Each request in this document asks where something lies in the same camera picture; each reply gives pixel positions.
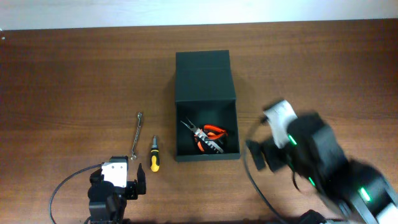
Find orange screwdriver bit holder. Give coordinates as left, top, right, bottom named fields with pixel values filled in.
left=193, top=129, right=226, bottom=154

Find small red cutting pliers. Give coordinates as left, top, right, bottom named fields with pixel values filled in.
left=203, top=124, right=228, bottom=144

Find orange black long-nose pliers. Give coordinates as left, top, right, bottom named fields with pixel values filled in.
left=181, top=119, right=223, bottom=154

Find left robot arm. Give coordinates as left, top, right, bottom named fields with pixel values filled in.
left=88, top=162, right=146, bottom=224

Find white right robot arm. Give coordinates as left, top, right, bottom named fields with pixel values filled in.
left=246, top=113, right=397, bottom=223

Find yellow black screwdriver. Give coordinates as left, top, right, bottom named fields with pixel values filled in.
left=150, top=136, right=160, bottom=172

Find black open box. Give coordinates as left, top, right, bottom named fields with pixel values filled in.
left=175, top=50, right=240, bottom=162

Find silver double ring wrench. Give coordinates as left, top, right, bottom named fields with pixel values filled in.
left=130, top=112, right=143, bottom=161

